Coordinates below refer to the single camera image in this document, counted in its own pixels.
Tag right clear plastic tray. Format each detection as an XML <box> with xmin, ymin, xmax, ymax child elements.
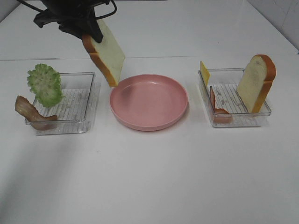
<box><xmin>198</xmin><ymin>68</ymin><xmax>271</xmax><ymax>128</ymax></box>

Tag left clear plastic tray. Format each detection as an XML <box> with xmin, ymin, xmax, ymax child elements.
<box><xmin>25</xmin><ymin>72</ymin><xmax>101</xmax><ymax>135</ymax></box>

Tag yellow cheese slice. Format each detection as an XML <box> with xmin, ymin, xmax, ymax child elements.
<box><xmin>200</xmin><ymin>61</ymin><xmax>211</xmax><ymax>86</ymax></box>

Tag bread slice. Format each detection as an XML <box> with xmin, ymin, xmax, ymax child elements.
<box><xmin>82</xmin><ymin>19</ymin><xmax>125</xmax><ymax>87</ymax></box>
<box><xmin>237</xmin><ymin>54</ymin><xmax>276</xmax><ymax>113</ymax></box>

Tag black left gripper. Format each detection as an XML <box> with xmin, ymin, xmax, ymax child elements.
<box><xmin>34</xmin><ymin>0</ymin><xmax>110</xmax><ymax>43</ymax></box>

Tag green lettuce leaf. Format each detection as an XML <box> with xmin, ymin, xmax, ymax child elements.
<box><xmin>27</xmin><ymin>63</ymin><xmax>64</xmax><ymax>108</ymax></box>

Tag bacon strip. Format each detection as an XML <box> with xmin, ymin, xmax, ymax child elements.
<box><xmin>14</xmin><ymin>95</ymin><xmax>58</xmax><ymax>131</ymax></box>
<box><xmin>210</xmin><ymin>86</ymin><xmax>233</xmax><ymax>124</ymax></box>

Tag clear plastic tray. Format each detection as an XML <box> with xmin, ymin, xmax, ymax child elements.
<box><xmin>25</xmin><ymin>72</ymin><xmax>101</xmax><ymax>135</ymax></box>
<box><xmin>198</xmin><ymin>68</ymin><xmax>271</xmax><ymax>128</ymax></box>

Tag pink round plate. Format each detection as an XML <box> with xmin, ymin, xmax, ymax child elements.
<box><xmin>110</xmin><ymin>74</ymin><xmax>188</xmax><ymax>131</ymax></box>

